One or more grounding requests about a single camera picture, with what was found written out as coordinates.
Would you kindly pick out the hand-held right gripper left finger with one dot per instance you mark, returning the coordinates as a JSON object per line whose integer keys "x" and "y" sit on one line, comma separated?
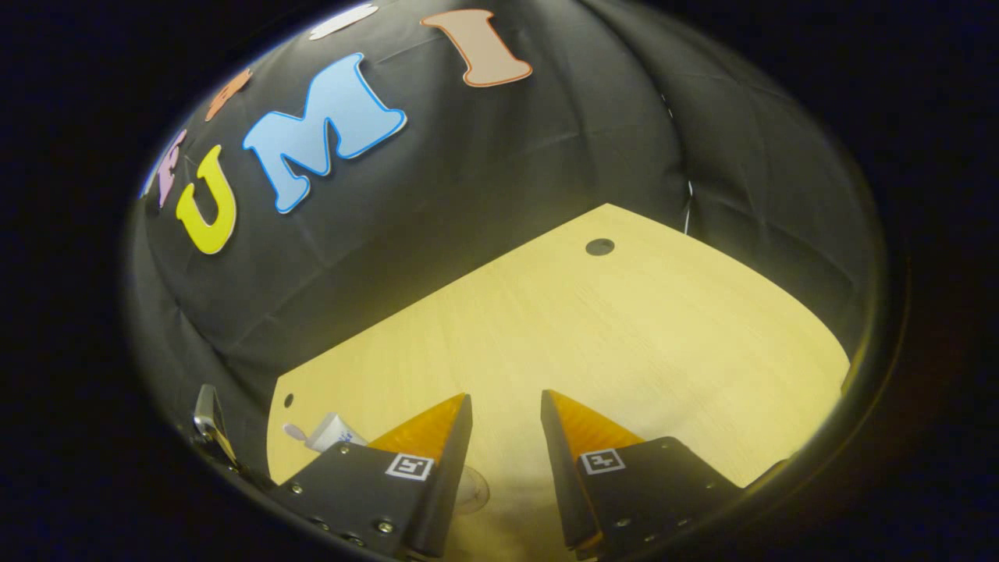
{"x": 449, "y": 484}

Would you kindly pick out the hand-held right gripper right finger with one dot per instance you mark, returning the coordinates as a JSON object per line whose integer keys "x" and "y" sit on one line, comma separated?
{"x": 558, "y": 468}

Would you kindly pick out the white toothpaste tube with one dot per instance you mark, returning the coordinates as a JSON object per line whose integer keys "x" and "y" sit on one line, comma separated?
{"x": 332, "y": 431}

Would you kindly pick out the black backdrop cloth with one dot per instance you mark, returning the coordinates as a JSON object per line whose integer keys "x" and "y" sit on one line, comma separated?
{"x": 507, "y": 156}

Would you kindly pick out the light wooden desktop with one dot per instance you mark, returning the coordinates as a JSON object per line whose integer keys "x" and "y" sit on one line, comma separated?
{"x": 624, "y": 351}

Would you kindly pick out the white toothbrush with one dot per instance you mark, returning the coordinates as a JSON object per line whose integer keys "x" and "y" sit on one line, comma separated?
{"x": 295, "y": 432}

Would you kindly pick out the round wooden coaster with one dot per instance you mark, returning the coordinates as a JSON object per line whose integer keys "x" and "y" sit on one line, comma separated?
{"x": 472, "y": 492}

